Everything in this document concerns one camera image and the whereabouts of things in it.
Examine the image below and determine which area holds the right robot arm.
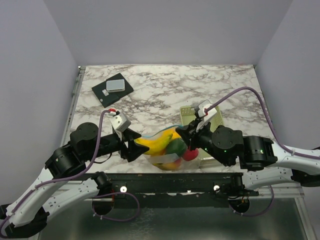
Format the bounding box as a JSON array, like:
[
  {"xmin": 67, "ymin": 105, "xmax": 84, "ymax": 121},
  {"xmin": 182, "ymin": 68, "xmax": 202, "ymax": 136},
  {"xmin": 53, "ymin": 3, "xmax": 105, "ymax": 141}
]
[{"xmin": 176, "ymin": 121, "xmax": 320, "ymax": 196}]

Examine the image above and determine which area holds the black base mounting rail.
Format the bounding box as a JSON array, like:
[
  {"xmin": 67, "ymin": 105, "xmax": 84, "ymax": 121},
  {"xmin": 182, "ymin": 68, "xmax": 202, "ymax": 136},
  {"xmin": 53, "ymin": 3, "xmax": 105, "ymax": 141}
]
[{"xmin": 81, "ymin": 168, "xmax": 260, "ymax": 209}]

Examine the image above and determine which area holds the orange toy orange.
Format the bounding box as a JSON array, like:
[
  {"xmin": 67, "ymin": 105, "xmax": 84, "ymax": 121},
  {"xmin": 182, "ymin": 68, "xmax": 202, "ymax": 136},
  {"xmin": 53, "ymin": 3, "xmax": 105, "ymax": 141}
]
[{"xmin": 153, "ymin": 158, "xmax": 182, "ymax": 171}]

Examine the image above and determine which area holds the red toy apple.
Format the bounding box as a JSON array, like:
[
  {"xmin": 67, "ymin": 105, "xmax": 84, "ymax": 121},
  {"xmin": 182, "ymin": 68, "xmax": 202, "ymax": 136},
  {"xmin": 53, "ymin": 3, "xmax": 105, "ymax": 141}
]
[{"xmin": 182, "ymin": 148, "xmax": 199, "ymax": 162}]

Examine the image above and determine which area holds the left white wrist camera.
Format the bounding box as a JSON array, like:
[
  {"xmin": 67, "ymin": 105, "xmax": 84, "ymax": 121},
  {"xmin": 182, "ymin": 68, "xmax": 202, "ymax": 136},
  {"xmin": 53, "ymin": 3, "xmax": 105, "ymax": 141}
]
[{"xmin": 109, "ymin": 112, "xmax": 131, "ymax": 139}]

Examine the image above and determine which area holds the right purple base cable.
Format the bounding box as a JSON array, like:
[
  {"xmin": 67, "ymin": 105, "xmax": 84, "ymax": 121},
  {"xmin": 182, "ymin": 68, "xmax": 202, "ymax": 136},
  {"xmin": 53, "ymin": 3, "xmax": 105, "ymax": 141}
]
[{"xmin": 232, "ymin": 184, "xmax": 276, "ymax": 218}]

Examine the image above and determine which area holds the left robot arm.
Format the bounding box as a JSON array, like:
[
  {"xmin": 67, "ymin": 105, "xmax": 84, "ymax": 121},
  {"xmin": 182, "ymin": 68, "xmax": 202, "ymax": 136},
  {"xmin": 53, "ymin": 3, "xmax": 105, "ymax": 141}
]
[{"xmin": 0, "ymin": 122, "xmax": 149, "ymax": 239}]

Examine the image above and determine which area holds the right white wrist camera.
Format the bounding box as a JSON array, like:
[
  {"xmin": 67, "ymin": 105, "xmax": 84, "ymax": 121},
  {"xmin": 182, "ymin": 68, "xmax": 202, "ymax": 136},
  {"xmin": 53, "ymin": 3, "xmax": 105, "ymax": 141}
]
[{"xmin": 194, "ymin": 99, "xmax": 217, "ymax": 133}]

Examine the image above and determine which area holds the pale green plastic basket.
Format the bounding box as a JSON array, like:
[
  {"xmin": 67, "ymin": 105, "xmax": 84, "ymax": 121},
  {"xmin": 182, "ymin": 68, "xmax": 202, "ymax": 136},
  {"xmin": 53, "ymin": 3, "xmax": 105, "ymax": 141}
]
[{"xmin": 179, "ymin": 104, "xmax": 224, "ymax": 166}]

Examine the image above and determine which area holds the green toy fruit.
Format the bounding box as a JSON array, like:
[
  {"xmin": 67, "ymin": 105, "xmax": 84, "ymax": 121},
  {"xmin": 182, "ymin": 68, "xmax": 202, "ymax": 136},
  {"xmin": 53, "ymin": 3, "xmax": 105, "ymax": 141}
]
[{"xmin": 165, "ymin": 138, "xmax": 187, "ymax": 157}]

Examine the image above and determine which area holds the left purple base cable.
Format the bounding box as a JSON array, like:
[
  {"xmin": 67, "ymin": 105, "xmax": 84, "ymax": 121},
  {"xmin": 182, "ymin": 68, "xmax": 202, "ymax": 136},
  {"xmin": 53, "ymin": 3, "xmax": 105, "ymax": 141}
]
[{"xmin": 92, "ymin": 189, "xmax": 141, "ymax": 222}]

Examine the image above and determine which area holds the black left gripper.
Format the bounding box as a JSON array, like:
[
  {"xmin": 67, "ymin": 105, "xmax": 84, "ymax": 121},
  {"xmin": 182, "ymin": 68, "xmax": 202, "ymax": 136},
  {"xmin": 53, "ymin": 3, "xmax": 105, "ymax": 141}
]
[{"xmin": 84, "ymin": 127, "xmax": 151, "ymax": 162}]

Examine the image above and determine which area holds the small white device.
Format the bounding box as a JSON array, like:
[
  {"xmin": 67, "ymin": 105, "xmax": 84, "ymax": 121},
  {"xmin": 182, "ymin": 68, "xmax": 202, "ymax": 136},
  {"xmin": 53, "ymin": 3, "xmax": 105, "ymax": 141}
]
[{"xmin": 105, "ymin": 79, "xmax": 126, "ymax": 93}]

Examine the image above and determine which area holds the clear zip top bag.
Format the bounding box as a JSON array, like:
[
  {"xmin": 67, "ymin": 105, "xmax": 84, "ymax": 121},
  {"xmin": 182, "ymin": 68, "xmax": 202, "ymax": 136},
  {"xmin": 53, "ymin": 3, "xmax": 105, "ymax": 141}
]
[{"xmin": 134, "ymin": 125, "xmax": 201, "ymax": 172}]

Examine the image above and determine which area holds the black flat box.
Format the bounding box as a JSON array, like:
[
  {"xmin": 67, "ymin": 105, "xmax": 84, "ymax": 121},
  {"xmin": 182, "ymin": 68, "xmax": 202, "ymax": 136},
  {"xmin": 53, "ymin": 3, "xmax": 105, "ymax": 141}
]
[{"xmin": 91, "ymin": 73, "xmax": 134, "ymax": 108}]

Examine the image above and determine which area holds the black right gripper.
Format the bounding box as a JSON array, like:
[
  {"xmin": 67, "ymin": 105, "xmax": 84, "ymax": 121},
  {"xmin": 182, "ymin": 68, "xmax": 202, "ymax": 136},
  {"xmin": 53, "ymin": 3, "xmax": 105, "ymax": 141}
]
[{"xmin": 175, "ymin": 117, "xmax": 232, "ymax": 167}]

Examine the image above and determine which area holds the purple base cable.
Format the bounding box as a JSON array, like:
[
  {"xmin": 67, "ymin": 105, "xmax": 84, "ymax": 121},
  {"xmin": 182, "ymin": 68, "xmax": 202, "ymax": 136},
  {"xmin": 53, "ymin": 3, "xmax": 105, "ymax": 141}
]
[
  {"xmin": 92, "ymin": 189, "xmax": 141, "ymax": 222},
  {"xmin": 232, "ymin": 184, "xmax": 276, "ymax": 218}
]

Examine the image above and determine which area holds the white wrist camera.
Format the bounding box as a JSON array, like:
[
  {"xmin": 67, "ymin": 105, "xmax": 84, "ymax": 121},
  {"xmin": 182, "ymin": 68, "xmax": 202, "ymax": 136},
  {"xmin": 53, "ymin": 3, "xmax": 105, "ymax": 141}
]
[
  {"xmin": 194, "ymin": 99, "xmax": 217, "ymax": 133},
  {"xmin": 109, "ymin": 112, "xmax": 131, "ymax": 139}
]

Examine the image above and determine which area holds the yellow toy banana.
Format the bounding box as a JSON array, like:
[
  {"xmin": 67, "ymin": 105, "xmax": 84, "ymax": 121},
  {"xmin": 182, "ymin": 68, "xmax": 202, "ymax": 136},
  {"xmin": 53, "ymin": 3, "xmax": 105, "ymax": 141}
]
[{"xmin": 134, "ymin": 128, "xmax": 181, "ymax": 156}]

